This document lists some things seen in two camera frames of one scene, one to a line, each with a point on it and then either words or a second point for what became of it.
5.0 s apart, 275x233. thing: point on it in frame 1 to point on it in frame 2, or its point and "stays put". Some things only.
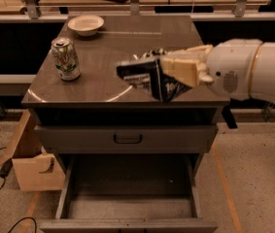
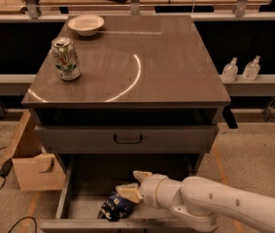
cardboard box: (35, 169) stays put
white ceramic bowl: (85, 25) stays put
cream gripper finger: (194, 52) to (141, 175)
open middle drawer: (129, 193) stays put
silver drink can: (65, 58) stays put
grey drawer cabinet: (131, 162) stays put
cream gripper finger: (189, 72) to (130, 191)
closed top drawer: (126, 139) stays put
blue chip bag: (147, 71) to (115, 208)
